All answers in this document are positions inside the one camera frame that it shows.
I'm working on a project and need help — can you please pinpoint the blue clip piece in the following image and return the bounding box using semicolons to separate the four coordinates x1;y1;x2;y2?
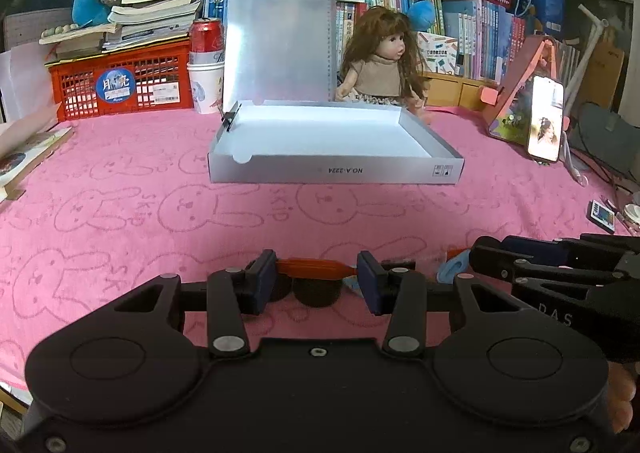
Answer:
436;249;470;285

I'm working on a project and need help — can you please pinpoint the red cone piece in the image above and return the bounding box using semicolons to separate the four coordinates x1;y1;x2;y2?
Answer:
276;258;357;281

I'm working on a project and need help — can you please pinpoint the black round lid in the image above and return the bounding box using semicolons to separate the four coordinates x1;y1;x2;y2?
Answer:
292;279;343;308
269;274;293;303

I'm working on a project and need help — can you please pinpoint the person's hand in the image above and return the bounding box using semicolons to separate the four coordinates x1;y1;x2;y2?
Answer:
608;362;639;433

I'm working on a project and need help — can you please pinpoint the small blue card pack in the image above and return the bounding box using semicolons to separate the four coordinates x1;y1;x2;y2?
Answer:
587;200;616;234

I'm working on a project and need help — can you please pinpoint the pink bunny towel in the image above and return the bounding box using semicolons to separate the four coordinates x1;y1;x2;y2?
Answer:
1;110;613;387

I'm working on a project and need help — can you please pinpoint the smartphone on stand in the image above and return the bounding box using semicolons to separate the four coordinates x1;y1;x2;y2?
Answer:
526;76;564;162

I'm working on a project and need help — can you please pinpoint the white shallow cardboard box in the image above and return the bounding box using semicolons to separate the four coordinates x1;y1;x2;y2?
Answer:
207;102;464;185

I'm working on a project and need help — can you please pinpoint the black binder clip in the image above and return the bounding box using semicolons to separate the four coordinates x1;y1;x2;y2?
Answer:
221;101;242;132

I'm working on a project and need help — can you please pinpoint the wooden drawer shelf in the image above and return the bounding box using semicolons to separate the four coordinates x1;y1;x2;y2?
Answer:
423;72;497;112

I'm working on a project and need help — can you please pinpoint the white stationery box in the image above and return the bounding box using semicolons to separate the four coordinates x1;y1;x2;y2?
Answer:
416;31;459;76

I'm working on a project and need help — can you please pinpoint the row of upright books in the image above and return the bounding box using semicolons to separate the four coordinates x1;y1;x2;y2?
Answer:
335;0;526;82

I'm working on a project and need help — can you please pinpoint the brown-haired baby doll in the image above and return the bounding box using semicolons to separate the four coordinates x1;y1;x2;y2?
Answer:
334;6;427;117

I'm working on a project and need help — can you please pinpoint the white paper cup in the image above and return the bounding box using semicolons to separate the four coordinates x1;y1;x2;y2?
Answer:
186;62;224;115

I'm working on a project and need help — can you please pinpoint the red plastic basket left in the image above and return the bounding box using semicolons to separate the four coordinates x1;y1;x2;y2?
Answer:
48;38;193;121

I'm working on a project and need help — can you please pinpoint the red soda can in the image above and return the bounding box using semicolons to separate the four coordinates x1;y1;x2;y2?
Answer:
189;18;224;64

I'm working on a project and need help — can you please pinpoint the translucent plastic clipboard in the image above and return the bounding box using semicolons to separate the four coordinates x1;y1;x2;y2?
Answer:
224;0;336;110

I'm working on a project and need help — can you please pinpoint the stack of books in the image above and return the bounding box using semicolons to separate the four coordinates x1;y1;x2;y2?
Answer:
39;0;203;60

